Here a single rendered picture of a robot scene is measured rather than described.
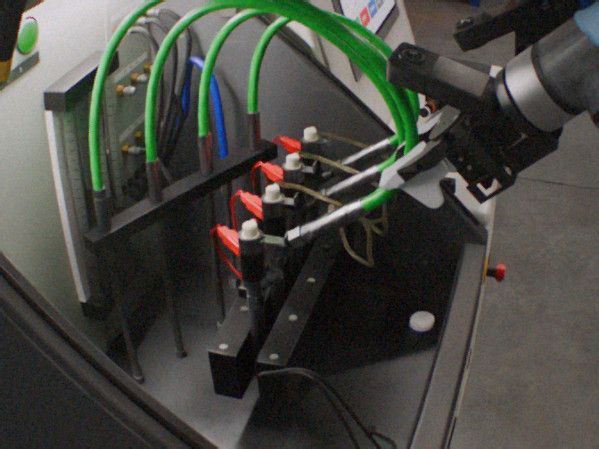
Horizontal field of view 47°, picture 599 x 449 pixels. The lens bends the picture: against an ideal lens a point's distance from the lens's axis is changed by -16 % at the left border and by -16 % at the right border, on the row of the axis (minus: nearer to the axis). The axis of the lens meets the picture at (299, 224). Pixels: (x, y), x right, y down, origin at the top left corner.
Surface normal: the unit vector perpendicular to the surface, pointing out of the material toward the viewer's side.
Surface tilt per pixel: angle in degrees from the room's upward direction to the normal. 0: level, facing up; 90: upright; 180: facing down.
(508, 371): 0
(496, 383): 0
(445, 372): 0
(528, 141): 103
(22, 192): 90
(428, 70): 16
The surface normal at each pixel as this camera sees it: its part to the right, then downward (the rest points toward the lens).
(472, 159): -0.47, 0.66
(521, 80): -0.84, -0.02
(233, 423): -0.03, -0.84
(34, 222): 0.96, 0.13
